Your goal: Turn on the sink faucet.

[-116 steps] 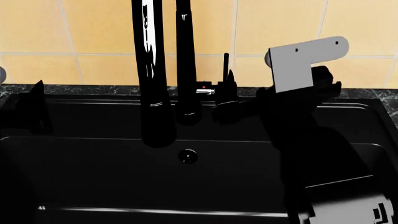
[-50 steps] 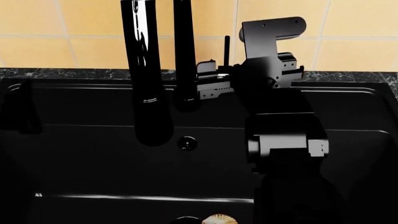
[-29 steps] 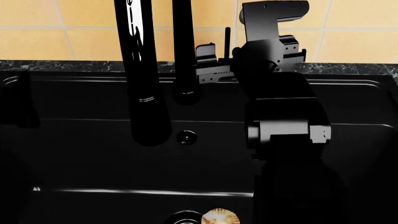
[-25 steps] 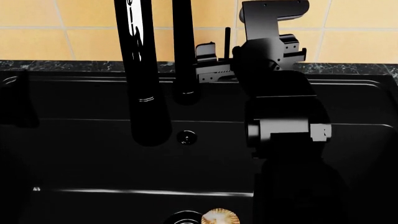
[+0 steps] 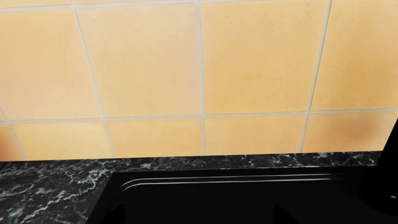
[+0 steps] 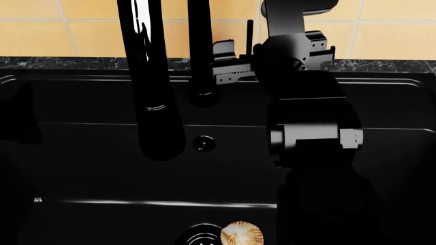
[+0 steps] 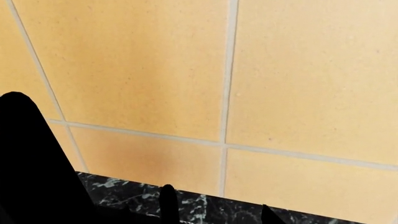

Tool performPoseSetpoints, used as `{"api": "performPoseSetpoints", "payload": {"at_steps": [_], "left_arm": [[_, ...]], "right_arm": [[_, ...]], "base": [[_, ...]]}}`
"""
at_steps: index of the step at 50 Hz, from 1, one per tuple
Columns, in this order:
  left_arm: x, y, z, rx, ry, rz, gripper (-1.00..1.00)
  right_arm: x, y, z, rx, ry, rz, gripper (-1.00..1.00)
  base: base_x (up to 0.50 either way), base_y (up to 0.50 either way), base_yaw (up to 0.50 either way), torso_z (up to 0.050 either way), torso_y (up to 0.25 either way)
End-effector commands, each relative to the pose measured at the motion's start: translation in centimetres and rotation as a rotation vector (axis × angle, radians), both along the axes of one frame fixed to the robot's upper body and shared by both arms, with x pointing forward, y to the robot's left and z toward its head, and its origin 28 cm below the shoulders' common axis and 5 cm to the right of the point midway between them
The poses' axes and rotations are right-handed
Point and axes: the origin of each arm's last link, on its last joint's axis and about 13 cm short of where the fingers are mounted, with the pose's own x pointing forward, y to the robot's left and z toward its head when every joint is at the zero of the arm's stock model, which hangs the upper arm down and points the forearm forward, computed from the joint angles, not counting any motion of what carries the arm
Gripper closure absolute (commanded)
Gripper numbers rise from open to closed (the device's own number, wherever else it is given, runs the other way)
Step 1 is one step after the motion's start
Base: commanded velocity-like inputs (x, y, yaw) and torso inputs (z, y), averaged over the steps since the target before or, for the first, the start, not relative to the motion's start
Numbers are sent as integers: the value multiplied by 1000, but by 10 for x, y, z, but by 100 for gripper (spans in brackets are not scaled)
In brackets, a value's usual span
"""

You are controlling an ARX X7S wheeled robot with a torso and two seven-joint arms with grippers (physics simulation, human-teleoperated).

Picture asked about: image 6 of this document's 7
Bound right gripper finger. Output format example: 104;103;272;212
211;39;257;86
305;30;337;71

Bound thin black faucet lever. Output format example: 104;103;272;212
245;19;255;56

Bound round sink overflow hole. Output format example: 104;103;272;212
192;135;217;153

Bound black gooseneck sink faucet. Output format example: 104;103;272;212
116;0;221;162

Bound black kitchen sink basin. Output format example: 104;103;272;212
0;67;436;245

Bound round sink drain strainer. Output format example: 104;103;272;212
174;223;226;245

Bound tan ribbed scallop shell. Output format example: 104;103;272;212
219;220;265;245

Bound dark marble countertop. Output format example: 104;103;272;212
0;55;436;74

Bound gray gripper camera bracket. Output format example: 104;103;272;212
260;0;340;39

